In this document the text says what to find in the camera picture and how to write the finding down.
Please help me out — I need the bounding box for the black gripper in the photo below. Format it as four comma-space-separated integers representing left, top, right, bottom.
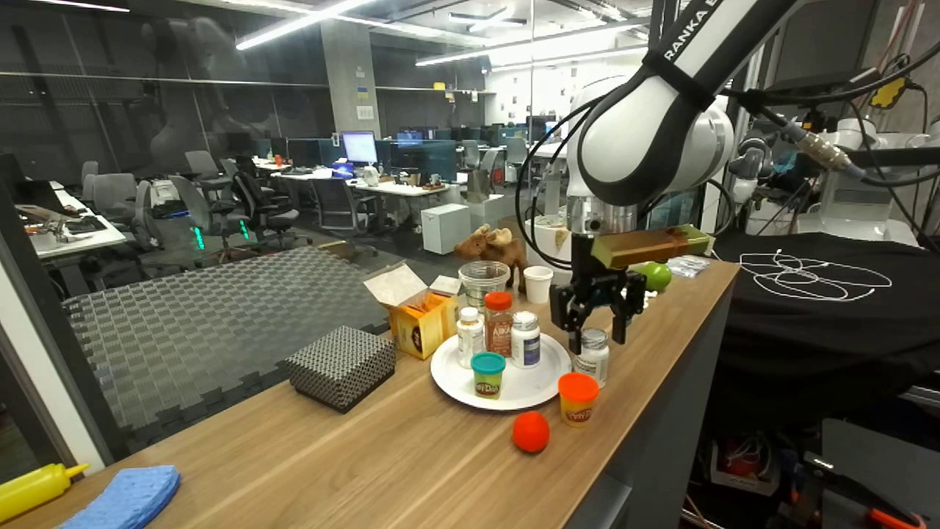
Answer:
545, 231, 648, 349

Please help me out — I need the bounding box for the white pill bottle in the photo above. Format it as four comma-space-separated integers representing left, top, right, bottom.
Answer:
572, 327, 612, 386
507, 309, 542, 371

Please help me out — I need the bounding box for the spice bottle orange cap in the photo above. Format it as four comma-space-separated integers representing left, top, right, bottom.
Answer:
482, 287, 518, 359

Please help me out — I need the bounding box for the clear plastic cup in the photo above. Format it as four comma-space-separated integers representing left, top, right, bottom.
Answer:
454, 262, 513, 311
454, 256, 513, 298

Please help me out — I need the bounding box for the teal lid dough can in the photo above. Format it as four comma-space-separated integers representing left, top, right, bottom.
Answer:
469, 349, 507, 400

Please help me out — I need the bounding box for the small white bottle green label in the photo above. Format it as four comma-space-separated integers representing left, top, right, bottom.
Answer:
454, 305, 488, 364

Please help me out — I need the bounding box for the white paper plate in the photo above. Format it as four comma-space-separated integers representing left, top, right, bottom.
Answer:
429, 331, 575, 415

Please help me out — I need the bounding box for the grey foam tile stack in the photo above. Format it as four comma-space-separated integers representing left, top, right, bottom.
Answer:
283, 324, 399, 415

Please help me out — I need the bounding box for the white paper cup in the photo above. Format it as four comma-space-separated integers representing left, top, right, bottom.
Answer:
519, 264, 557, 305

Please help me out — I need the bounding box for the green fruit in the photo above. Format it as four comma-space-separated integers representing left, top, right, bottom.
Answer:
628, 259, 676, 298

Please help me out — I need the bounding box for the orange lid yellow dough can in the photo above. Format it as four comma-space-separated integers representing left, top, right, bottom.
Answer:
554, 367, 603, 425

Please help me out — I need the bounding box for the clear plastic wrapper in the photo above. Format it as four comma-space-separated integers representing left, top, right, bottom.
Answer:
667, 253, 714, 283

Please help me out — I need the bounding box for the brown moose plush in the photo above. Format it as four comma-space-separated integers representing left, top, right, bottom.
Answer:
451, 224, 529, 268

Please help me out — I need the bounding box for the red plush ball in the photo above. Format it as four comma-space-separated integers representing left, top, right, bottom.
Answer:
512, 408, 554, 459

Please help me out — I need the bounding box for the white storage box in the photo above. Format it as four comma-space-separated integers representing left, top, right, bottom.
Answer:
421, 201, 475, 259

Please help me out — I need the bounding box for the black table cloth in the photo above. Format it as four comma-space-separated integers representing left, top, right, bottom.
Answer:
701, 228, 940, 393

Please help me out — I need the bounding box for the long white office desk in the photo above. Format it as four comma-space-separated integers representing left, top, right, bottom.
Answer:
268, 165, 443, 215

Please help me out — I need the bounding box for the lit computer monitor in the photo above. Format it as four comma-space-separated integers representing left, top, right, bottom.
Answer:
338, 130, 381, 167

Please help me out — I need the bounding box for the grey concrete column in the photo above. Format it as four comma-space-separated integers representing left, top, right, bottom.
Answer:
321, 17, 381, 142

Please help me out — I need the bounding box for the black office chair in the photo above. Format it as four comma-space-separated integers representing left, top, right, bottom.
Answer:
227, 155, 302, 245

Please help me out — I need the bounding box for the grey foam floor mat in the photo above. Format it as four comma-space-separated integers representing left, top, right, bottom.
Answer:
58, 245, 434, 452

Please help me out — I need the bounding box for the yellow mustard bottle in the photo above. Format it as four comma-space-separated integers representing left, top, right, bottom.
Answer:
0, 461, 87, 524

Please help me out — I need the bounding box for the thin white cable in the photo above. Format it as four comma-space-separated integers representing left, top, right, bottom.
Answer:
733, 246, 896, 305

